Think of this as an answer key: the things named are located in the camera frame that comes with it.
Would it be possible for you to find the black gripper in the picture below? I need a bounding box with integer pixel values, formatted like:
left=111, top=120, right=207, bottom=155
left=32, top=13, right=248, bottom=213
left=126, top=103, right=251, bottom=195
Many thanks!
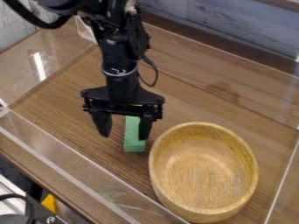
left=80, top=72, right=164, bottom=141

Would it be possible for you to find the green rectangular block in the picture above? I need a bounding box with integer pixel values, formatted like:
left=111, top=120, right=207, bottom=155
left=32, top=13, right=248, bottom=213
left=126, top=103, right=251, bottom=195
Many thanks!
left=124, top=116, right=146, bottom=152

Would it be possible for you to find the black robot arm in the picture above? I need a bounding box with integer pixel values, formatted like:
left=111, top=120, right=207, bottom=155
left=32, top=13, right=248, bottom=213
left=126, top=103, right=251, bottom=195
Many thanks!
left=4, top=0, right=164, bottom=140

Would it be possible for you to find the brown wooden bowl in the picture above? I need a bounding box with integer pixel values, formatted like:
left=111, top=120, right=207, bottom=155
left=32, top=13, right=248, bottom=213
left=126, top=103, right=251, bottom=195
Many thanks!
left=148, top=122, right=259, bottom=224

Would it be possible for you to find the yellow black device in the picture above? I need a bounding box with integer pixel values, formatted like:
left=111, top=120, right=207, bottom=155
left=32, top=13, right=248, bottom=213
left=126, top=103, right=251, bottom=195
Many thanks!
left=24, top=193, right=69, bottom=224

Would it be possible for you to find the clear acrylic front wall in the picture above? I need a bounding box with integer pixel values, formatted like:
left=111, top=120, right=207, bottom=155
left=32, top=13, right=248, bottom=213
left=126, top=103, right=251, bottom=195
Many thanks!
left=0, top=108, right=188, bottom=224

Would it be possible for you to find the clear acrylic wall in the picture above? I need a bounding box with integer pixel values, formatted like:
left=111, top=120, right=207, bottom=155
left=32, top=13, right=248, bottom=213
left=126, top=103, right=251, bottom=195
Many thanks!
left=0, top=19, right=92, bottom=108
left=0, top=108, right=188, bottom=224
left=144, top=24, right=299, bottom=130

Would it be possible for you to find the clear acrylic left wall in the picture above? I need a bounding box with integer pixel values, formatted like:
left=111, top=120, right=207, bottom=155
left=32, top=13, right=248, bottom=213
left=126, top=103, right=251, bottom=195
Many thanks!
left=0, top=19, right=92, bottom=108

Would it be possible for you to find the clear acrylic corner bracket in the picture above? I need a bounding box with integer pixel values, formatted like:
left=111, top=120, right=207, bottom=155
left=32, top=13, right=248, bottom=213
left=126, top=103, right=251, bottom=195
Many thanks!
left=75, top=17, right=97, bottom=43

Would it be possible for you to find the clear acrylic back wall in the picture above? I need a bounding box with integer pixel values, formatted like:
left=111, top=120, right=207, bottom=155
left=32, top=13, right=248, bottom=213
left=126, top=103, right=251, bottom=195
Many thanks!
left=144, top=24, right=299, bottom=130

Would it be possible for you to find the black cable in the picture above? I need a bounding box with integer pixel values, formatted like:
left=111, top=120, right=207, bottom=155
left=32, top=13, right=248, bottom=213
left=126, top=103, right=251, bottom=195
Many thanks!
left=0, top=193, right=31, bottom=224

